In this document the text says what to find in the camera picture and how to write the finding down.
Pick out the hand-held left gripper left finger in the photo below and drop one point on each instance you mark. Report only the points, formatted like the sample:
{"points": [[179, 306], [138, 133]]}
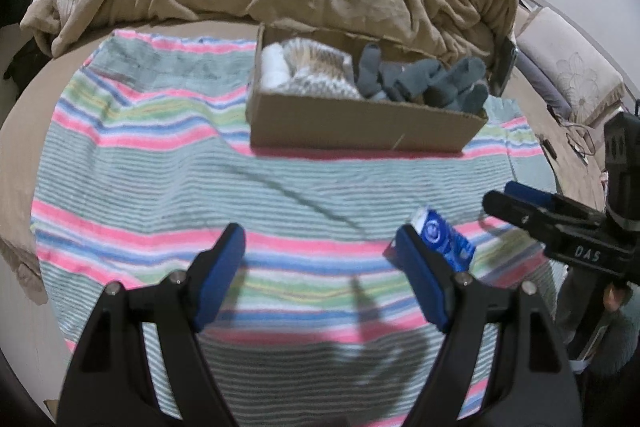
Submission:
{"points": [[220, 277]]}

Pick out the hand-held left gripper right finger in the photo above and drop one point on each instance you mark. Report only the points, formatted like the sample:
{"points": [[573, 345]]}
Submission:
{"points": [[425, 277]]}

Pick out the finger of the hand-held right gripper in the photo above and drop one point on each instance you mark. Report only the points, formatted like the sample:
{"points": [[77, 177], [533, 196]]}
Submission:
{"points": [[520, 214], [530, 196]]}

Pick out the blue tissue packet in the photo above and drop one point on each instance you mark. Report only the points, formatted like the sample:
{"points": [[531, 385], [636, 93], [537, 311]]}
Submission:
{"points": [[445, 239]]}

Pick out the cardboard box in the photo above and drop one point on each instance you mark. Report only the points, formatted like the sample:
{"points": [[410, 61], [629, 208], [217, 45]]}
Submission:
{"points": [[350, 127]]}

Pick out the white socks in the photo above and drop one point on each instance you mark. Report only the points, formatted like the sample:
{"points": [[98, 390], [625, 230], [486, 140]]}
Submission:
{"points": [[274, 67]]}

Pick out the white patterned cloth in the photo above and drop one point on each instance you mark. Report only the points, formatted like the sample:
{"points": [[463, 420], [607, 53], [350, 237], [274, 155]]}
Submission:
{"points": [[315, 67]]}

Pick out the person's right hand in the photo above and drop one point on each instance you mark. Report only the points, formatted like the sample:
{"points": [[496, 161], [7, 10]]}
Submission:
{"points": [[614, 299]]}

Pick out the blue-grey pillow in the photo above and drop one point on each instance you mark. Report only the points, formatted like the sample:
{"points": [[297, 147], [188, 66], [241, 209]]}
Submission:
{"points": [[545, 89]]}

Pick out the striped towel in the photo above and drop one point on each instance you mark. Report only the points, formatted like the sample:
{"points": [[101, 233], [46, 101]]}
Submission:
{"points": [[150, 167]]}

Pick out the white flower-print pillow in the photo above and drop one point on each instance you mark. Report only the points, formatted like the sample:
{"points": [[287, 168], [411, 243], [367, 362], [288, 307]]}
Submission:
{"points": [[570, 62]]}

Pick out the bed with brown sheet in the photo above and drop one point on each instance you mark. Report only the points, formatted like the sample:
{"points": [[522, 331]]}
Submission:
{"points": [[30, 117]]}

